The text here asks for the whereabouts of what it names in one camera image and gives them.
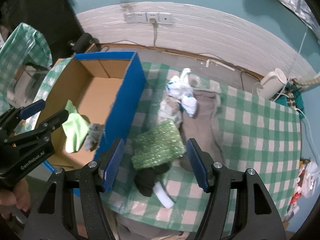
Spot light green cloth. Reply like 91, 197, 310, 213
62, 100, 89, 153

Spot small grey sock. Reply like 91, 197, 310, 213
82, 123, 104, 151

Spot black and white sock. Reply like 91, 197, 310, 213
134, 163, 174, 209

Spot grey brown trousers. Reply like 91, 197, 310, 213
157, 89, 225, 164

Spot green sparkly knitted cloth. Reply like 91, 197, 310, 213
131, 119, 185, 170

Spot white blue plastic bag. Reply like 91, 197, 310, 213
166, 68, 197, 117

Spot person left hand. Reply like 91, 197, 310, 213
1, 178, 31, 220

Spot checkered covered chair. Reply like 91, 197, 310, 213
1, 23, 53, 113

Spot blue cardboard box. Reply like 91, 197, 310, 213
36, 51, 146, 172

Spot white red plastic bag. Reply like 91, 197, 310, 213
282, 159, 319, 222

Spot green checkered tablecloth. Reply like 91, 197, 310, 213
102, 62, 301, 232

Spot black hanging coat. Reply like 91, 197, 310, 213
1, 0, 84, 62

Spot teal basket with power strip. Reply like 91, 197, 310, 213
274, 81, 304, 111

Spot white electric kettle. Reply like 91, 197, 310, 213
256, 68, 287, 99

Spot grey plug cable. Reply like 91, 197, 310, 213
149, 18, 161, 53

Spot white wall socket row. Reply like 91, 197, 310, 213
123, 12, 174, 25

